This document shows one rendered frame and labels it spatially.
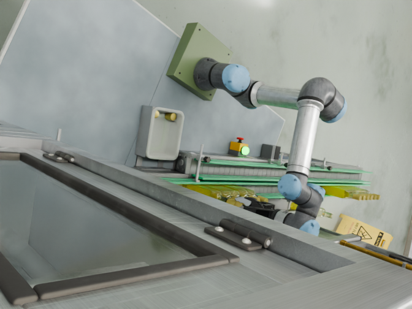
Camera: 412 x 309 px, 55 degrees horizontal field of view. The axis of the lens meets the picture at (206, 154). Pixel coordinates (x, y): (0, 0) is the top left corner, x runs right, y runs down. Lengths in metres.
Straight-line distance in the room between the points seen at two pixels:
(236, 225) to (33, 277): 0.21
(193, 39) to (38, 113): 0.74
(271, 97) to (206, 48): 0.40
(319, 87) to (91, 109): 0.87
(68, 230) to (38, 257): 0.06
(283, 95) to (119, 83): 0.68
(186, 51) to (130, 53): 0.25
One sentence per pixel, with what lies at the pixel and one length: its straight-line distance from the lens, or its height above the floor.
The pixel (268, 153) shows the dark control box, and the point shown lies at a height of 0.81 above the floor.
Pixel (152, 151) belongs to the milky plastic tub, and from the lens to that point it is 1.79.
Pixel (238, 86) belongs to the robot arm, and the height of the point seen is 1.04.
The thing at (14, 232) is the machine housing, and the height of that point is 1.89.
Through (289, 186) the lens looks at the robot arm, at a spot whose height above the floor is 1.50.
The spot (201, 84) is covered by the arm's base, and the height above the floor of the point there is 0.85.
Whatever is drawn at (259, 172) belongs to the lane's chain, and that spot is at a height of 0.88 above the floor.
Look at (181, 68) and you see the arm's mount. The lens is 1.80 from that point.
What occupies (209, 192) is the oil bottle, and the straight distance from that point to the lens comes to 1.67.
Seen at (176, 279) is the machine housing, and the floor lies 2.02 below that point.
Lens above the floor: 2.20
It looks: 45 degrees down
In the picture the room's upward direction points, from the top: 105 degrees clockwise
